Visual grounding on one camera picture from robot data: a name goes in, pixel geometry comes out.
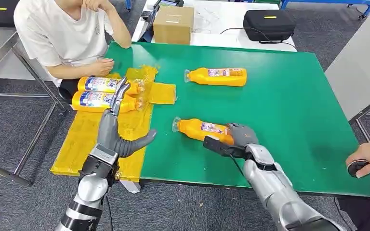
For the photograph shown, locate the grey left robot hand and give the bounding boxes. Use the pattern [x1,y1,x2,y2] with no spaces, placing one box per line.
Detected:
[96,76,158,158]

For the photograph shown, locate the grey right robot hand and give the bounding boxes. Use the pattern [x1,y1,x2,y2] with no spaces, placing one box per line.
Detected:
[228,123,260,148]

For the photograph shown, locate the orange drink bottle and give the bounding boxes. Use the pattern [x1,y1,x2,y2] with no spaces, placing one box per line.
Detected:
[77,76,145,95]
[172,116,235,146]
[71,90,144,113]
[184,67,248,87]

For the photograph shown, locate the black round device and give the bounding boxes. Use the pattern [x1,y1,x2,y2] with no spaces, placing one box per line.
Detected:
[347,159,370,178]

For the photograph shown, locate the yellow plastic sheet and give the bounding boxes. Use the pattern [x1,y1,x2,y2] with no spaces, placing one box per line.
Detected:
[50,65,177,182]

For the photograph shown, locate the green table mat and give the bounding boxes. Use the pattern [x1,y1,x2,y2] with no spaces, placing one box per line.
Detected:
[105,42,370,198]

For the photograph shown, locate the white table leg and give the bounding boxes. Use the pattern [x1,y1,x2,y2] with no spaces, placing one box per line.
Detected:
[120,179,141,194]

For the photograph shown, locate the seated person's right hand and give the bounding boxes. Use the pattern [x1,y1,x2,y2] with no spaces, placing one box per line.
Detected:
[91,58,115,77]

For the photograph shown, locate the seated person's hand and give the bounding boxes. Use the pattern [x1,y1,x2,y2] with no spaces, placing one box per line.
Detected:
[82,0,116,12]
[91,58,115,77]

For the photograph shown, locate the seated person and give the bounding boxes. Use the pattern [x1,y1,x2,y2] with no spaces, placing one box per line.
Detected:
[13,0,132,103]

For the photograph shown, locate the white table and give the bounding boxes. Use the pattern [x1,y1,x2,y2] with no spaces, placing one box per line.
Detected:
[131,0,298,52]

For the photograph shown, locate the brown cardboard box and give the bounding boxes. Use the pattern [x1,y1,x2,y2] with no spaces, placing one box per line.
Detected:
[153,5,195,45]

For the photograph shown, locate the seated person's left hand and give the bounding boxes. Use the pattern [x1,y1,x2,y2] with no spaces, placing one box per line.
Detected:
[82,0,116,12]

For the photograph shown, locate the grey table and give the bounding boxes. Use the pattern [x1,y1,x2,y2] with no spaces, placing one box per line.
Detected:
[325,8,370,179]

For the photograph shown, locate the dark device with screen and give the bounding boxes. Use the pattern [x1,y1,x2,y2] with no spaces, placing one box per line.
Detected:
[158,0,185,8]

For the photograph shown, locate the standing person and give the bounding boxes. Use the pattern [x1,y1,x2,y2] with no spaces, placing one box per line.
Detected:
[338,142,370,231]

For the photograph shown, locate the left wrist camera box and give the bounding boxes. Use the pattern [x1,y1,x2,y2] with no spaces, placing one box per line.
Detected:
[82,144,119,178]

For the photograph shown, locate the black cable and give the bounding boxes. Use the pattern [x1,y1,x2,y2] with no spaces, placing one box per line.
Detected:
[220,27,298,51]

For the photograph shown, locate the black case with cable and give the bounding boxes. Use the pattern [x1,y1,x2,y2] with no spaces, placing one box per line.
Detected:
[243,9,297,43]

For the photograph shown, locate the blue metal frame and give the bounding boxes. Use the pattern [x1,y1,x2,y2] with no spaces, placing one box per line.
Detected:
[280,0,370,18]

